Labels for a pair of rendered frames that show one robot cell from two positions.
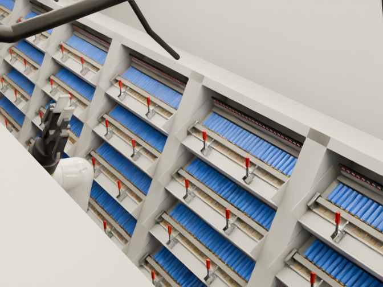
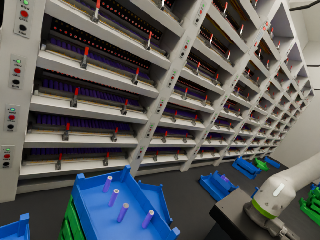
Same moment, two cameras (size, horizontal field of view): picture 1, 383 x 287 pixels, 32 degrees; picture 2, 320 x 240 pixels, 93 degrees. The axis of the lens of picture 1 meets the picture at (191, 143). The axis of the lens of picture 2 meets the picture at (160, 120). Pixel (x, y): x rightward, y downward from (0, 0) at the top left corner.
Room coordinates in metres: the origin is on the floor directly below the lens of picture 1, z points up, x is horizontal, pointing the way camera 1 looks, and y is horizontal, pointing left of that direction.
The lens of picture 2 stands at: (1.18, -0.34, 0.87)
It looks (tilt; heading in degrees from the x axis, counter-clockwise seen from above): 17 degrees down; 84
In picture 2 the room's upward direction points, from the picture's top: 24 degrees clockwise
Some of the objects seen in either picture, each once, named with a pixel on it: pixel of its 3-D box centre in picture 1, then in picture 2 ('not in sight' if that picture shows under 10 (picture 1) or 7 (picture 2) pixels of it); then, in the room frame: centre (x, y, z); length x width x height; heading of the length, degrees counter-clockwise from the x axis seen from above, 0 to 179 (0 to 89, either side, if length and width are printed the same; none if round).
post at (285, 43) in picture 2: not in sight; (244, 106); (2.30, 1.58, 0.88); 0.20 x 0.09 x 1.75; 127
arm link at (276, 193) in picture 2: not in sight; (273, 195); (1.99, 0.33, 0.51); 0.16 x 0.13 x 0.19; 41
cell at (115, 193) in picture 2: not in sight; (113, 197); (1.19, 0.06, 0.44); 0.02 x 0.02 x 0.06
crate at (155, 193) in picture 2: not in sight; (152, 202); (1.45, 0.49, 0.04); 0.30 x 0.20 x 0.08; 104
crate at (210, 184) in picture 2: not in sight; (215, 187); (2.12, 0.93, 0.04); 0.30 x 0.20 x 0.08; 127
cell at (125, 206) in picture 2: not in sight; (122, 213); (1.23, 0.02, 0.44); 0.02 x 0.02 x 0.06
